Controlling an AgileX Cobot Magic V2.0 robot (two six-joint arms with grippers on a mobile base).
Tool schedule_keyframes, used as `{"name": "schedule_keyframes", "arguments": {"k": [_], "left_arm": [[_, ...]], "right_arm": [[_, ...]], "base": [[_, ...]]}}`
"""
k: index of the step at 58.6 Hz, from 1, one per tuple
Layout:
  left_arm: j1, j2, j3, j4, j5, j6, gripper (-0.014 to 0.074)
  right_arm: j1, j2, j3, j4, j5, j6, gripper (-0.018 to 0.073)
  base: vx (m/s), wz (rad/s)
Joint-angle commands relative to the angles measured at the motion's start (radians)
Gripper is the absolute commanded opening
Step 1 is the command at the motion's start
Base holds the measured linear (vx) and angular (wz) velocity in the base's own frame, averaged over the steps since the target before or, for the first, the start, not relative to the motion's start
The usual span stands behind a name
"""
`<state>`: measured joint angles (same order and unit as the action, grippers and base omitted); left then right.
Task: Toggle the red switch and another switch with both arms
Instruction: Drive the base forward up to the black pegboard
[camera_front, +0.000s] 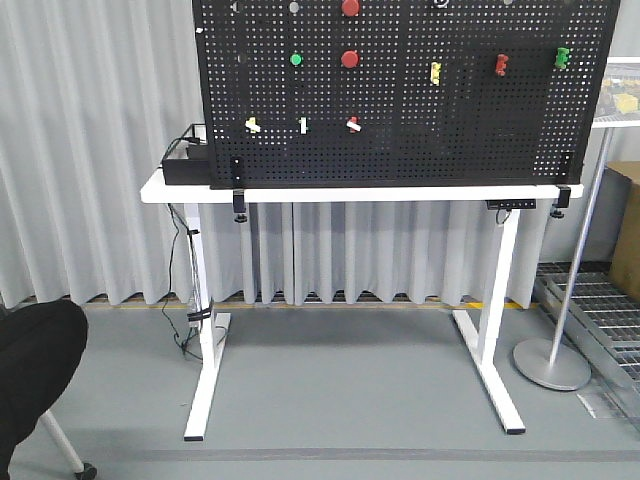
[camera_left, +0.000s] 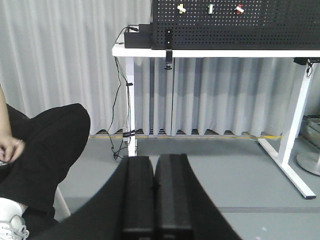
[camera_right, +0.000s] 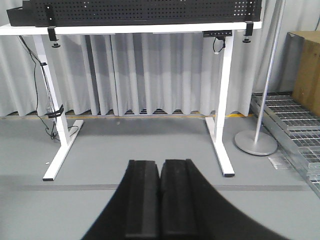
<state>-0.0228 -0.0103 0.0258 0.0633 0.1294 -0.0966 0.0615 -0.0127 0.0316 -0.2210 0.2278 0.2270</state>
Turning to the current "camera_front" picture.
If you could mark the upper red push button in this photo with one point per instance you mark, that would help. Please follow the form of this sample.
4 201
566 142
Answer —
350 8

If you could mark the grey curtain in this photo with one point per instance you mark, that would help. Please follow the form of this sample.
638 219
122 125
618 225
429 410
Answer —
92 92

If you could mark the white standing desk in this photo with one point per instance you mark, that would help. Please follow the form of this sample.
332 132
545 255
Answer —
480 340

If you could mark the yellow toggle switch lower left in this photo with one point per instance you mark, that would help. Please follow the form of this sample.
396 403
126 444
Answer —
252 126

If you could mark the desk height control panel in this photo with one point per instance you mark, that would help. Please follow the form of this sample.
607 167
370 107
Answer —
511 204

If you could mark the red push button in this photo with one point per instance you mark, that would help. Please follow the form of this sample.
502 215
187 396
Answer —
350 8
350 59

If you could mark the right black mounting clamp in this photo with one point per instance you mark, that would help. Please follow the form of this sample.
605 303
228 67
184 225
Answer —
563 185

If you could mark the black chair with white leg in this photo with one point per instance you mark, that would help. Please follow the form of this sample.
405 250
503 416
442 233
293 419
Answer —
41 348

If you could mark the green round push button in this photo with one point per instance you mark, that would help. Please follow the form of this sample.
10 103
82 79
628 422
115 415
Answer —
296 59

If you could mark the metal floor grating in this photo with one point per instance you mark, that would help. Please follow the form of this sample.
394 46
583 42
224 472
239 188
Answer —
603 327

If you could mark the black box on desk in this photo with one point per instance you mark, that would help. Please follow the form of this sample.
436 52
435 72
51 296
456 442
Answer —
185 161

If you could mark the lower red push button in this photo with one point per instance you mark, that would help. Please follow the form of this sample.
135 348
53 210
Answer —
350 59

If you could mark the cardboard box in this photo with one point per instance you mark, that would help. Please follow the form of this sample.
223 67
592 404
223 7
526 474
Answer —
624 271

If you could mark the left black mounting clamp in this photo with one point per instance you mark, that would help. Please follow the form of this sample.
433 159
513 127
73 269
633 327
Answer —
238 199

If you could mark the black mounting clamp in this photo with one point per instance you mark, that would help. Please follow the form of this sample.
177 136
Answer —
238 199
563 185

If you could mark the red toggle switch lower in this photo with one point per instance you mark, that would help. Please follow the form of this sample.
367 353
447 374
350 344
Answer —
353 124

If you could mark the green-white toggle switch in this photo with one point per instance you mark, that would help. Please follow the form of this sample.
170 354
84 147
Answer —
303 125

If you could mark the white sign board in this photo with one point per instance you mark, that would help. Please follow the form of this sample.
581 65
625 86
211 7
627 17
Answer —
618 102

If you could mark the grey round-base floor stand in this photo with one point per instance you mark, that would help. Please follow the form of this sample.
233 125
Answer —
550 363

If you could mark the black perforated pegboard panel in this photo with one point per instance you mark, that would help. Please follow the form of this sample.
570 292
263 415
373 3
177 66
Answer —
475 128

